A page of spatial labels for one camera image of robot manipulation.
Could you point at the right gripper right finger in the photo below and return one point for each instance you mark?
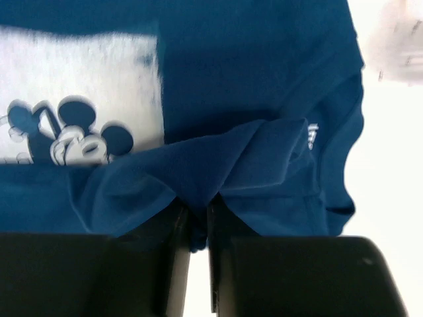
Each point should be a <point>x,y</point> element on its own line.
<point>262,276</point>

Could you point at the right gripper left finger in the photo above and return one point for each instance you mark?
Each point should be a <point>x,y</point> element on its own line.
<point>142,273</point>

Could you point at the blue mickey t-shirt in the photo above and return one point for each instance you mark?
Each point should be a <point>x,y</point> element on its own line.
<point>110,110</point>

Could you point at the white plastic basket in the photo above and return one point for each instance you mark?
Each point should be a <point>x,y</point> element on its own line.
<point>394,50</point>

